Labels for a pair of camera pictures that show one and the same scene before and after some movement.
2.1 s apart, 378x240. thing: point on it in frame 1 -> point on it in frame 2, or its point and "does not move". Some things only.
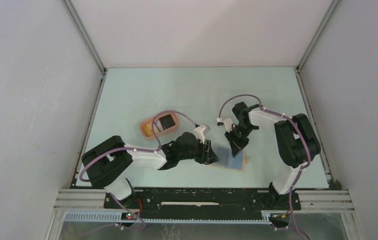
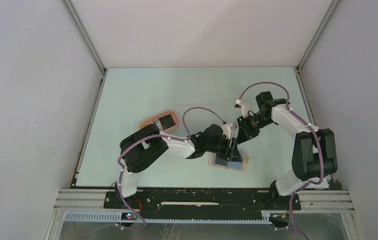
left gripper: (207, 156) -> (232, 155)
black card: (167, 121) does not move
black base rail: (203, 203) does not move
